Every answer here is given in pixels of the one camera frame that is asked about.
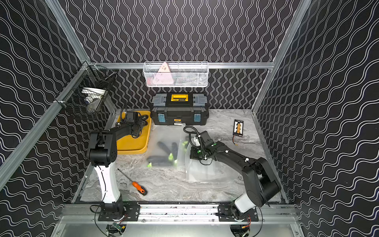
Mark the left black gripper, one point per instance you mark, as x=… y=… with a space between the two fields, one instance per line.
x=136 y=127

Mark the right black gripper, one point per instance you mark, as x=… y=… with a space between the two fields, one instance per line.
x=192 y=154

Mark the yellow plastic tray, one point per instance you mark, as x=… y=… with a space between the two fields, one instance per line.
x=135 y=146

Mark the clear plastic bag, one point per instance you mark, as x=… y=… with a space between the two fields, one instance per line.
x=208 y=171
x=183 y=143

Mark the clear zip-top bag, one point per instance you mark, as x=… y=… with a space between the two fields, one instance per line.
x=165 y=134

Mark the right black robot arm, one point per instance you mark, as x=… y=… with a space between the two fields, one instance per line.
x=260 y=182

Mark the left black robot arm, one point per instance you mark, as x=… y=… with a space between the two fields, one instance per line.
x=102 y=153

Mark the black phone with orange screen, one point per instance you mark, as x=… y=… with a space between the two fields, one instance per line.
x=238 y=127

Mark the black yellow toolbox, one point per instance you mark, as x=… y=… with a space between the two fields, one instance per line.
x=180 y=109

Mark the pink triangular card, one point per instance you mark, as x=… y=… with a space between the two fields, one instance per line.
x=164 y=76

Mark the white tape roll in basket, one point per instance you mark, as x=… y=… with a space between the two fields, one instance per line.
x=92 y=94

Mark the black wire corner basket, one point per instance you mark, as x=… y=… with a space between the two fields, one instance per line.
x=93 y=76

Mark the white wire wall basket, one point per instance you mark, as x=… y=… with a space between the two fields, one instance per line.
x=185 y=74

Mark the orange handled screwdriver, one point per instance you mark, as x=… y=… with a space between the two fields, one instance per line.
x=142 y=190

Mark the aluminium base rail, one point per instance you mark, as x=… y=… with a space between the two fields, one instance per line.
x=206 y=214

